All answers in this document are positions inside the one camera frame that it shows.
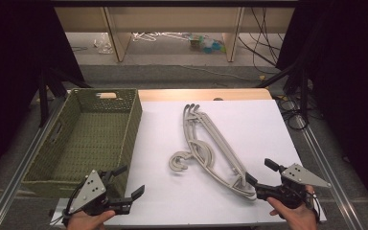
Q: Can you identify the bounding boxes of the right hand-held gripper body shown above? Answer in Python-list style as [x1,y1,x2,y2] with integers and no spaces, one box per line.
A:
[254,162,332,211]

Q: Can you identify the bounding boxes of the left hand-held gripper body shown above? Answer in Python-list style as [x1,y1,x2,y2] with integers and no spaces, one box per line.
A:
[67,169,132,216]

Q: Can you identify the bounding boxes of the green woven basket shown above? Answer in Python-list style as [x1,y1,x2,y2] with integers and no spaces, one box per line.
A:
[21,88,143,199]

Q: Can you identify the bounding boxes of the person's left hand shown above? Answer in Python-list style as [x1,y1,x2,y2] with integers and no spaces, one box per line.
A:
[66,209,117,230]

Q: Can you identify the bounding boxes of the person's right hand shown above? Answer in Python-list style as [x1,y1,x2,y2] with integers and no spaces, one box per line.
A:
[265,184,320,230]

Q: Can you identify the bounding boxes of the white paper sheet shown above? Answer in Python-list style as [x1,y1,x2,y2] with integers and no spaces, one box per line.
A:
[50,100,328,227]

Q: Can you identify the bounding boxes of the black metal stand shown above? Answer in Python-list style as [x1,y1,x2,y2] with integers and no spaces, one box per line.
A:
[254,60,311,123]
[37,68,93,128]

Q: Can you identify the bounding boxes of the dark curtain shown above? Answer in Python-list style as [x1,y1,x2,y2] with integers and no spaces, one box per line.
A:
[0,0,86,190]
[276,0,368,219]

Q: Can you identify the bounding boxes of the clear plastic bag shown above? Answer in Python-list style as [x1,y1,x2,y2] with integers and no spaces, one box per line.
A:
[92,33,114,55]

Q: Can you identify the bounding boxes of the light wooden desk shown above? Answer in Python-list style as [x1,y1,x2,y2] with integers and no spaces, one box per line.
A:
[53,6,296,63]

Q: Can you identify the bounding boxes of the colourful plastic clutter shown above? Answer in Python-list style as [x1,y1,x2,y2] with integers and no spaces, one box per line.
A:
[188,33,227,55]

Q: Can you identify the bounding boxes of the white hangers on floor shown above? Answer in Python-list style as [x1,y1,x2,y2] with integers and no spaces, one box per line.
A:
[131,32,190,43]

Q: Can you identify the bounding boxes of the aluminium rail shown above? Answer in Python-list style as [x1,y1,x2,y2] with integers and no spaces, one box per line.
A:
[295,114,366,230]
[0,95,69,230]

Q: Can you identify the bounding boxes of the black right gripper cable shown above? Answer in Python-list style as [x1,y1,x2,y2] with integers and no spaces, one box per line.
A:
[306,190,322,223]

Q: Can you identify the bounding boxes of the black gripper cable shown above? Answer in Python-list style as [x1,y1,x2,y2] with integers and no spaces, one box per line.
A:
[306,190,322,223]
[61,180,89,226]

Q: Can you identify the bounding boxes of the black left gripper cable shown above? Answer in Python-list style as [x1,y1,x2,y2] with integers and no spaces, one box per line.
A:
[61,180,89,226]

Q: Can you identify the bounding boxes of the coiled black cable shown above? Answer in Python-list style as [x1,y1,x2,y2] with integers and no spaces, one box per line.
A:
[274,95,311,131]

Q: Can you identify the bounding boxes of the thin grey floor cable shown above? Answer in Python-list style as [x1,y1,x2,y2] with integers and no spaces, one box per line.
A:
[178,64,254,82]

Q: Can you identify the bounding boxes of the hanging black cables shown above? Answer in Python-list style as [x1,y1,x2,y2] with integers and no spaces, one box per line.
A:
[238,8,285,68]

